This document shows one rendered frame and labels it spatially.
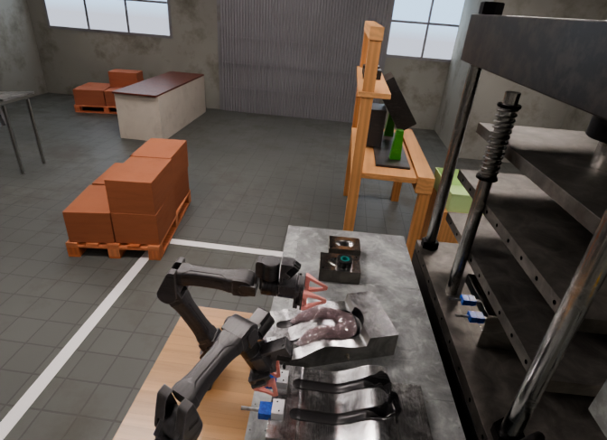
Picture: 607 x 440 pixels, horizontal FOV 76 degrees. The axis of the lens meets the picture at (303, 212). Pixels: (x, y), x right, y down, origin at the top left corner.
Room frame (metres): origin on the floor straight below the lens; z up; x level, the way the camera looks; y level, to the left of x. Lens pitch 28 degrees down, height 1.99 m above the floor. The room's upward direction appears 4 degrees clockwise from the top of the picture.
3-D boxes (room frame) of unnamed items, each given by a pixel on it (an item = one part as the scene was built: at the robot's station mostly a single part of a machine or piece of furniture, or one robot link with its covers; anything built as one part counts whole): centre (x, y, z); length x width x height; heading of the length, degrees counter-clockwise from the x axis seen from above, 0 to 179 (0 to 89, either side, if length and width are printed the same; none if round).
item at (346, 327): (1.16, -0.12, 0.90); 0.26 x 0.18 x 0.08; 105
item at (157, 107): (6.66, 2.48, 0.35); 2.06 x 0.66 x 0.70; 176
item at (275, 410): (0.76, 0.08, 0.89); 0.13 x 0.05 x 0.05; 88
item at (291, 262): (0.97, 0.02, 1.25); 0.07 x 0.06 x 0.11; 176
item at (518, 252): (1.37, -1.14, 1.26); 1.10 x 0.74 x 0.05; 178
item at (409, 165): (3.57, -1.00, 0.95); 1.46 x 1.31 x 1.89; 173
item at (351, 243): (1.81, -0.24, 0.83); 0.17 x 0.13 x 0.06; 88
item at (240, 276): (0.99, 0.29, 1.17); 0.30 x 0.09 x 0.12; 86
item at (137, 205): (3.22, 1.58, 0.35); 1.19 x 0.85 x 0.70; 179
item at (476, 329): (1.32, -1.01, 0.87); 0.50 x 0.27 x 0.17; 88
